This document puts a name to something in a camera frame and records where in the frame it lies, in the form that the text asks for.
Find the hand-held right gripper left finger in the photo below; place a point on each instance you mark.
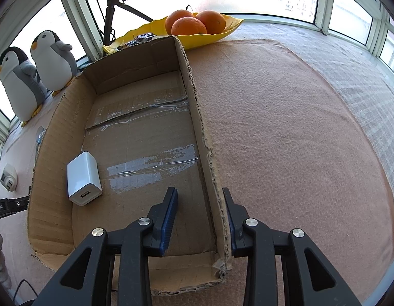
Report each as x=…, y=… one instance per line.
x=167, y=226

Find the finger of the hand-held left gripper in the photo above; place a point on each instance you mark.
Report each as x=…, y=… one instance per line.
x=20, y=204

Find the white plastic device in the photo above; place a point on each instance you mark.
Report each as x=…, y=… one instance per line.
x=8, y=178

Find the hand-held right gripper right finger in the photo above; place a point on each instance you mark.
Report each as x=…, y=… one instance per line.
x=232, y=229

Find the cardboard box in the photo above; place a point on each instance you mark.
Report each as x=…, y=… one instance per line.
x=136, y=140

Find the orange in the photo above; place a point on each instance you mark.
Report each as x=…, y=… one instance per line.
x=178, y=17
x=189, y=27
x=213, y=21

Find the black tripod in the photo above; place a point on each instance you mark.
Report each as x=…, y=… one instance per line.
x=109, y=16

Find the white charger block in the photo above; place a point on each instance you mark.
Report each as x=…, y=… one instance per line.
x=83, y=178

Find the grey-headed penguin plush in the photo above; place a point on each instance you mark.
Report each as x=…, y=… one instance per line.
x=55, y=63

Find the dark-headed penguin plush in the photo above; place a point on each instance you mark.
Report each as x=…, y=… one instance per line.
x=16, y=86

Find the pink fleece blanket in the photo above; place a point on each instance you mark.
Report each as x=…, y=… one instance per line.
x=280, y=134

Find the yellow plastic fruit bowl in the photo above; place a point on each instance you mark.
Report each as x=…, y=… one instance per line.
x=216, y=37

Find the pile of dark wrapped candies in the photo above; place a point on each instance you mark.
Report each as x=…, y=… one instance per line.
x=141, y=39

